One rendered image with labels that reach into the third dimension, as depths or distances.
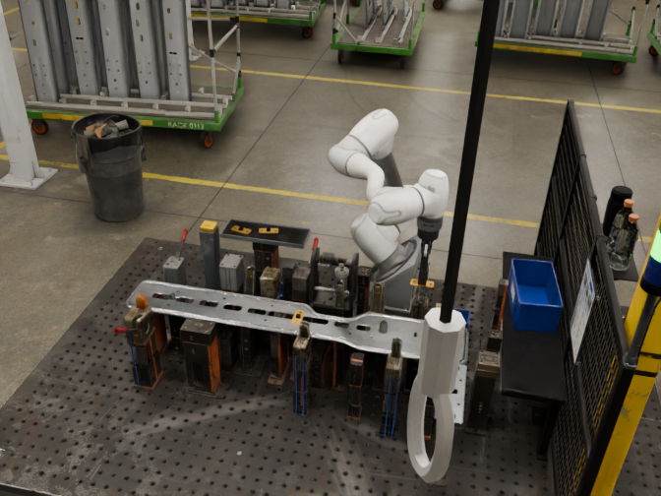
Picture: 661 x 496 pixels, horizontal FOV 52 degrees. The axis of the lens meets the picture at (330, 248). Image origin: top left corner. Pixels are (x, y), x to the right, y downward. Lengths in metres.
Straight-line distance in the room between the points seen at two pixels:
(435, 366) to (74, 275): 4.67
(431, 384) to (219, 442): 2.39
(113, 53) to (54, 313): 3.02
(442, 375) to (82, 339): 2.97
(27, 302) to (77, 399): 1.89
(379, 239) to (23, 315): 2.43
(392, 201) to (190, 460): 1.20
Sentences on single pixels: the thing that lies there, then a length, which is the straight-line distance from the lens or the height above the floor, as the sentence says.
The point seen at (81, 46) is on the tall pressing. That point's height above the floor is 0.77.
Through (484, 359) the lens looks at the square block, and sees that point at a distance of 2.53.
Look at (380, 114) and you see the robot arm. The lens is 2.79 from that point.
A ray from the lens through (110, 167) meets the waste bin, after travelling 5.20.
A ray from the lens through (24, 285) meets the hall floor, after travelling 4.94.
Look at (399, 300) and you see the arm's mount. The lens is 3.24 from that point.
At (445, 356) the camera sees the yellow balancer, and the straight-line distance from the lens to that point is 0.31.
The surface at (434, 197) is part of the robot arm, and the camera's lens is 2.26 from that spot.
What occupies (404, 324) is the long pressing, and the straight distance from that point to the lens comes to 2.72.
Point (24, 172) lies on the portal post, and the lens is 6.22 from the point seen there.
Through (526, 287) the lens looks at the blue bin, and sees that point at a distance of 2.97.
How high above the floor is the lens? 2.71
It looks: 33 degrees down
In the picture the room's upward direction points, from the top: 2 degrees clockwise
